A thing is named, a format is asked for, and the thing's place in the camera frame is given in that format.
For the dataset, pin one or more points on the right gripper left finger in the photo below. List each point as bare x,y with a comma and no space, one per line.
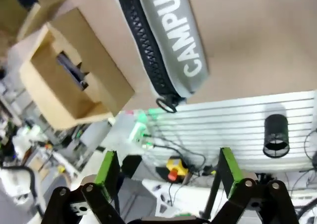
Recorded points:
106,169

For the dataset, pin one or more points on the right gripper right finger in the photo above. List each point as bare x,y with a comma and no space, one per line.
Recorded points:
227,169

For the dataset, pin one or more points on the large cardboard box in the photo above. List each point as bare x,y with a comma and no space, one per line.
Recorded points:
99,60

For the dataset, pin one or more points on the grey campus pencil case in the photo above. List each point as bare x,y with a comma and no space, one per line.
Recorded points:
173,35

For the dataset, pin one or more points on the small cardboard box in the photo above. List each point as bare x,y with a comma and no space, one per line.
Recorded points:
49,11

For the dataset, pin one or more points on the aluminium slatted panel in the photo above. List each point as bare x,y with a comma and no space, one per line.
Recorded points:
223,122

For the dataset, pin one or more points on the white power strip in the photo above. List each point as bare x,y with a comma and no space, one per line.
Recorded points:
136,132

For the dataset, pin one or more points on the yellow emergency stop button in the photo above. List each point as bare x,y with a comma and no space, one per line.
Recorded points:
177,165

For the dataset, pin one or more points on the black mesh pen holder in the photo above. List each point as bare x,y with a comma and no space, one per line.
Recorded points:
276,129

